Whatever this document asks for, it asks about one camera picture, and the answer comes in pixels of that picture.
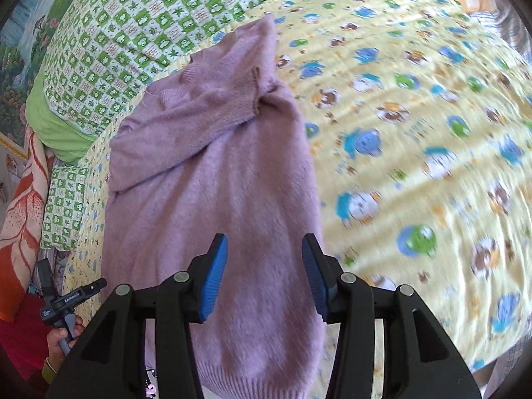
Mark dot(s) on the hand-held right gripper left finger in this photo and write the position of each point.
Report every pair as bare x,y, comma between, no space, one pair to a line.
214,276

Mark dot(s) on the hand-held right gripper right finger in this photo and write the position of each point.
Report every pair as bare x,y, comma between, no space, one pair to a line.
314,276

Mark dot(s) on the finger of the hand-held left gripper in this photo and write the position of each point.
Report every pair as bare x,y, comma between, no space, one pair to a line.
94,288

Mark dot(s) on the purple knit sweater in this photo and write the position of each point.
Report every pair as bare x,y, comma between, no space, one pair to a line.
216,166

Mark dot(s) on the person's left forearm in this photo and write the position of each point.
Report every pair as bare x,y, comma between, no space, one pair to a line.
50,370

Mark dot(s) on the person's left hand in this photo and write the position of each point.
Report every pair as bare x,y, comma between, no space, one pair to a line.
56,341

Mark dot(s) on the red cloth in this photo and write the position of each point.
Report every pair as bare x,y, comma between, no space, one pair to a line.
20,345

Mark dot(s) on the orange and cream blanket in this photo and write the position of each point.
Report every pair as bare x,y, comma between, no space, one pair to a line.
20,232

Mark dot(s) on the green checkered pillow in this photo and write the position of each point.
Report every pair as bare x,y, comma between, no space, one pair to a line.
64,203

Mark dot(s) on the framed landscape painting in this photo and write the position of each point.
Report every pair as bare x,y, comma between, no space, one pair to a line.
25,58

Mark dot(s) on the green checkered quilt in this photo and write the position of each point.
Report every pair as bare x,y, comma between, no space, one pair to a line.
124,20

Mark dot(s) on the grey striped cloth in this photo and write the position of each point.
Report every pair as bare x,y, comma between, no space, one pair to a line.
505,25

